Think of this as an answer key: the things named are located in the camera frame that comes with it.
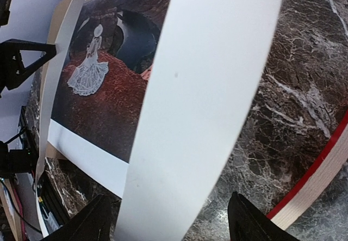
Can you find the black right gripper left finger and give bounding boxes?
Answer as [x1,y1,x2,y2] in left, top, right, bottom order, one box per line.
[43,194,111,241]

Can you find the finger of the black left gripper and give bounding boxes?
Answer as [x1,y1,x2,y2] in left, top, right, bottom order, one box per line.
[1,39,57,90]

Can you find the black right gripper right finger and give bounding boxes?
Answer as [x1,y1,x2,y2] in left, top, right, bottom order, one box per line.
[228,192,298,241]

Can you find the canyon photo print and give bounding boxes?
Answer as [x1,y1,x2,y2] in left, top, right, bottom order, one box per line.
[48,0,170,197]

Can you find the red wooden picture frame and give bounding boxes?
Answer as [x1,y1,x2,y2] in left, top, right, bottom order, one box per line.
[267,114,347,230]

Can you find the white photo mat board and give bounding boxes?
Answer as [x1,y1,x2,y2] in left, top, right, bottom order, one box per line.
[32,0,286,241]

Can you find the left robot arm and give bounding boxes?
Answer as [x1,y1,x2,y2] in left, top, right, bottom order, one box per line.
[1,39,57,178]

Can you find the brown cardboard backing board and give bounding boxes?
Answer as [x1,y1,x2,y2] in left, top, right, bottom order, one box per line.
[39,0,80,160]

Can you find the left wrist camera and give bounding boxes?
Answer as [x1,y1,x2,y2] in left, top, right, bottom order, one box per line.
[0,0,11,26]

